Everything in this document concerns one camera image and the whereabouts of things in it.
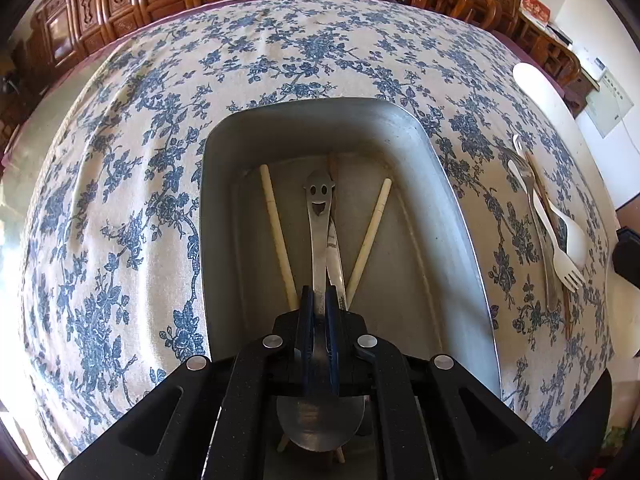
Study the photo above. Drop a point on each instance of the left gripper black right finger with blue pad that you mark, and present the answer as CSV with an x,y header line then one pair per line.
x,y
432,419

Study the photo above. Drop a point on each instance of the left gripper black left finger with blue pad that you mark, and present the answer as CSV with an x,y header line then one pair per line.
x,y
208,420

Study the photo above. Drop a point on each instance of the metal smiley handle spoon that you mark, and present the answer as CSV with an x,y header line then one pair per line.
x,y
317,417

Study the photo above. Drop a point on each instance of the metal fork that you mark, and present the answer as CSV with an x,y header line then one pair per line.
x,y
552,285

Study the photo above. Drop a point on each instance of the light bamboo chopstick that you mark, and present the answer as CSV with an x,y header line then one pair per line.
x,y
278,238
368,240

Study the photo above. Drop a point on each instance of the grey metal tray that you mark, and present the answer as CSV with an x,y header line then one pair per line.
x,y
421,289

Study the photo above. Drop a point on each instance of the wooden side table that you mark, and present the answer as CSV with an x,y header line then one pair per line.
x,y
576,92

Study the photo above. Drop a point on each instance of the blue floral tablecloth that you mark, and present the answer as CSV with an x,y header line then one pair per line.
x,y
112,294

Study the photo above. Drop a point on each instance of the white router box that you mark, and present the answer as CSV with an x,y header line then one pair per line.
x,y
591,63

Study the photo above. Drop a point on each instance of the red card on side table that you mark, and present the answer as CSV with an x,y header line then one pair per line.
x,y
536,11

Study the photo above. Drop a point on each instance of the white lower wall panel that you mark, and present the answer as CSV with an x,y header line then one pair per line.
x,y
609,104

